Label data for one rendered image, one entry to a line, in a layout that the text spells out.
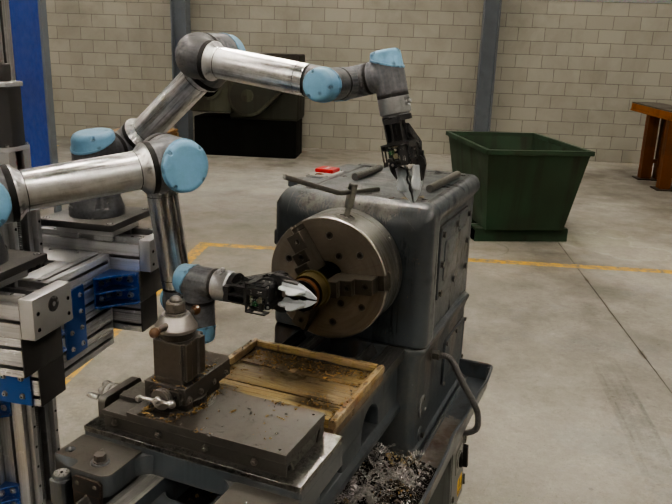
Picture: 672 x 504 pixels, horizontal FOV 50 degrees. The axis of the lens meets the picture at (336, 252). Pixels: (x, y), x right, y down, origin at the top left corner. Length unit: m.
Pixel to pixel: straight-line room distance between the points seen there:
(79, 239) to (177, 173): 0.58
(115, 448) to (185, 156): 0.62
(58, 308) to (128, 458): 0.42
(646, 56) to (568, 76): 1.17
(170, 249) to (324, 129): 10.11
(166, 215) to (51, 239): 0.47
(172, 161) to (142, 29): 10.91
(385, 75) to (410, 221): 0.38
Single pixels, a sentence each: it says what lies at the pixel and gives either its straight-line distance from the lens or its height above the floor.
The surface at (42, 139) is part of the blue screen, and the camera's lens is 6.75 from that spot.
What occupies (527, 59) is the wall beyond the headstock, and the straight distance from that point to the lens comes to 11.83.
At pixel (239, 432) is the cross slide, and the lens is 1.32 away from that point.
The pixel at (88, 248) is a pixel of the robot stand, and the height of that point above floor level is 1.08.
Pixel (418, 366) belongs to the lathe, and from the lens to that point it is 1.95.
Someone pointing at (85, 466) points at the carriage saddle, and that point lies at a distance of 1.39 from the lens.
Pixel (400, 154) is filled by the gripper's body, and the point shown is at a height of 1.40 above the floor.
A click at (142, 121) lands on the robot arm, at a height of 1.42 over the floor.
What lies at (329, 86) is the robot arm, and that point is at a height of 1.55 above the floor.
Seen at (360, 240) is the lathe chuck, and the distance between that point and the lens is 1.71.
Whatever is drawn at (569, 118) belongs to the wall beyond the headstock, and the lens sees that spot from 12.00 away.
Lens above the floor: 1.64
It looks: 16 degrees down
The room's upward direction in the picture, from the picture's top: 2 degrees clockwise
